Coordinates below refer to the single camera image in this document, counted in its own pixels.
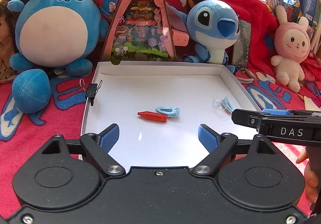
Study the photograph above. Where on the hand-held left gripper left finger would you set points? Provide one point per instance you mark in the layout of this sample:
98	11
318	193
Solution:
110	138

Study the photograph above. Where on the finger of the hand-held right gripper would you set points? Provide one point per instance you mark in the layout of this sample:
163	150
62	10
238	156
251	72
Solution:
247	118
306	113

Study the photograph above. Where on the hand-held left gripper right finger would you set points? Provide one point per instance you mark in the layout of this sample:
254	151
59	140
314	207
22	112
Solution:
207	138

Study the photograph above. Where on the blue hair clip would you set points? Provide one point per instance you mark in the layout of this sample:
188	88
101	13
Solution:
169	110
227	105

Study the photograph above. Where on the clear suction cup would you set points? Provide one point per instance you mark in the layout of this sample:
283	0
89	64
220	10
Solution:
218	105

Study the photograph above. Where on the thick red crayon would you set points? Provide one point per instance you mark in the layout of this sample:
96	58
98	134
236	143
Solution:
153	116

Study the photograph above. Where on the white cardboard box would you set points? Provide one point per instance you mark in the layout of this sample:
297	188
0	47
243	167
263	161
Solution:
163	88

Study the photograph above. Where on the person's right hand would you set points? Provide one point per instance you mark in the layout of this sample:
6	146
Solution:
309	181

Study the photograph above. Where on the small black binder clip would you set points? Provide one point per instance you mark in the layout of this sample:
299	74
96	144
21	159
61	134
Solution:
92	91

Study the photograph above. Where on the pink bunny plush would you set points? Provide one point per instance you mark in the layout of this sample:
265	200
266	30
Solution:
292	48

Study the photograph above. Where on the black smartphone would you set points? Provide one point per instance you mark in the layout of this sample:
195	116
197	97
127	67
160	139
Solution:
242	43

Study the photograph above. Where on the blue alien plush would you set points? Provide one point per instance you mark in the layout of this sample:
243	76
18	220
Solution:
213	28

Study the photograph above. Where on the small pink box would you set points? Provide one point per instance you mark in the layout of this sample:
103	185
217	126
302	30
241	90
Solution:
180	37

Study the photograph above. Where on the pink triangular toy box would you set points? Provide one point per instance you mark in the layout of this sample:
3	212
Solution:
140	26

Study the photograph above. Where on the round blue mouse plush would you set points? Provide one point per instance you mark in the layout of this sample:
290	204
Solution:
55	28

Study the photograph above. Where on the brown haired doll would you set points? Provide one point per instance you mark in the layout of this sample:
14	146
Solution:
6	48

